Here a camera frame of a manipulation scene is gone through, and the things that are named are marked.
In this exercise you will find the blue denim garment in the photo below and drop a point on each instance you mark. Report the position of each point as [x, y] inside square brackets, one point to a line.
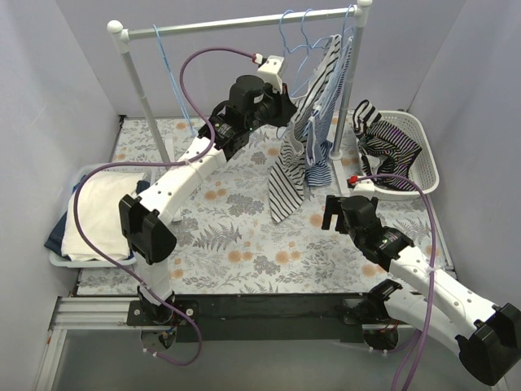
[55, 238]

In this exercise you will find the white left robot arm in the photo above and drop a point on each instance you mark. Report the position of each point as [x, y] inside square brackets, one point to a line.
[145, 218]

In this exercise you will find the wide black white striped tank top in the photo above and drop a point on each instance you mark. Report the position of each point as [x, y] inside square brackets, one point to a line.
[365, 120]

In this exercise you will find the light blue wire hanger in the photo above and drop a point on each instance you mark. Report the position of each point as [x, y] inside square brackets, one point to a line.
[173, 82]

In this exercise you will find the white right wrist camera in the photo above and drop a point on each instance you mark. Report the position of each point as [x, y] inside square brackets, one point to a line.
[361, 186]

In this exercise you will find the white plastic basket left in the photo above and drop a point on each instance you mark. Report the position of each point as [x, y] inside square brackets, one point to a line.
[149, 174]

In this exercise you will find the floral patterned table mat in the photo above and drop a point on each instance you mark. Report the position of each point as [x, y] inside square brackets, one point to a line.
[228, 243]

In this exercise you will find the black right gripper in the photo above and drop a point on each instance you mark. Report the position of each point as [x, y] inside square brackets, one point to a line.
[338, 213]

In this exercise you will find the blue white striped tank top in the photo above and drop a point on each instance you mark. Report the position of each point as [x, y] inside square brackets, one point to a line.
[318, 148]

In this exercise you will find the white black thin striped tank top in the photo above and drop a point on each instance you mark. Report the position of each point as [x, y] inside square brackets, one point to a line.
[287, 176]

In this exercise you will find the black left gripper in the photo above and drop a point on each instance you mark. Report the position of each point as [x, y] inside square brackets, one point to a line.
[283, 108]

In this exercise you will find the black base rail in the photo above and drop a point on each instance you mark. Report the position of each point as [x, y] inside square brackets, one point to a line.
[313, 316]

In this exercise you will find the silver white clothes rack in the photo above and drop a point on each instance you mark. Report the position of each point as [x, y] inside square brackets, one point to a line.
[122, 37]

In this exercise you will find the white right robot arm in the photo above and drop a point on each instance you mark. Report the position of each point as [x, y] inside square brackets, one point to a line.
[485, 336]

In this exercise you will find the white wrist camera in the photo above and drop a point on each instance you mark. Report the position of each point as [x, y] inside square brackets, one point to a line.
[270, 70]
[361, 186]

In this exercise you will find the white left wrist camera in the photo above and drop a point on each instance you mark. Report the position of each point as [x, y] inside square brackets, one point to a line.
[270, 70]

